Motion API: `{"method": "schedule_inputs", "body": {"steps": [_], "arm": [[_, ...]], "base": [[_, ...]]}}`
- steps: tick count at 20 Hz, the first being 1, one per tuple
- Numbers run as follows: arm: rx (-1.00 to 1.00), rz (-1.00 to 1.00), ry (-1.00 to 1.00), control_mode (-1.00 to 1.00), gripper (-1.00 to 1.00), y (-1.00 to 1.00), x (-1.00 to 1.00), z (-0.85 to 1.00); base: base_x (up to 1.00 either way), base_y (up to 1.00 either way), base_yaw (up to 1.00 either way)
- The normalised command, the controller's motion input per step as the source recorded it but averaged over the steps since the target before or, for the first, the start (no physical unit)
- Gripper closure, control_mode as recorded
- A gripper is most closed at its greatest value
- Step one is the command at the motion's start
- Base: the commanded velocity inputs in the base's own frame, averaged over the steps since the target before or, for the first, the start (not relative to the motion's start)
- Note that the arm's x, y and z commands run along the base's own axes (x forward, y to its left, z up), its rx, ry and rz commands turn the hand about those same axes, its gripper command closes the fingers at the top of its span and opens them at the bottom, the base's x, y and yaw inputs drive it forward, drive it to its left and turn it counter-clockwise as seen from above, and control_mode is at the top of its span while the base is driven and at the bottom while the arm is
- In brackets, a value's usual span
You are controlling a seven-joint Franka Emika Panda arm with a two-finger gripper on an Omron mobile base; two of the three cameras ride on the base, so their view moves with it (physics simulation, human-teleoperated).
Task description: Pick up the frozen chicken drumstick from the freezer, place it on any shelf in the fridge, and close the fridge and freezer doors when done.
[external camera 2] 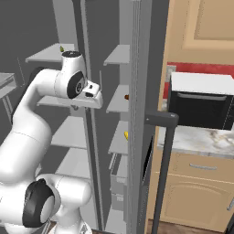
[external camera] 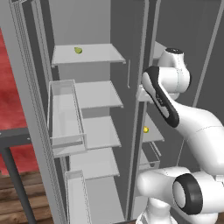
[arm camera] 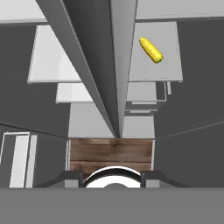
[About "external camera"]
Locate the clear fridge drawer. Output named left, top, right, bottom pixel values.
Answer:
left=137, top=141, right=162, bottom=172

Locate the white freezer shelf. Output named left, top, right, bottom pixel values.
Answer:
left=51, top=43, right=127, bottom=68
left=68, top=146, right=121, bottom=180
left=73, top=80, right=124, bottom=110
left=80, top=115, right=123, bottom=151

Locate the grey freezer door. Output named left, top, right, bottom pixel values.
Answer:
left=0, top=0, right=68, bottom=224

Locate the clear narrow door bin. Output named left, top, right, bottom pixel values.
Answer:
left=64, top=169, right=92, bottom=224

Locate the clear large door bin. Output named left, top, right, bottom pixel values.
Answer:
left=46, top=79, right=88, bottom=151

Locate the white fridge shelf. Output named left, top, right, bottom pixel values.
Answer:
left=142, top=113, right=165, bottom=144
left=136, top=84, right=180, bottom=103
left=152, top=40, right=168, bottom=61

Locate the grey fridge freezer cabinet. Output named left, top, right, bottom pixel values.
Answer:
left=31, top=0, right=205, bottom=224

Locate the thin grey bar handle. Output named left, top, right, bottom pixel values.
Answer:
left=126, top=59, right=131, bottom=88

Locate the dark grey metal table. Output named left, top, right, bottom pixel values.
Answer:
left=0, top=127, right=38, bottom=224

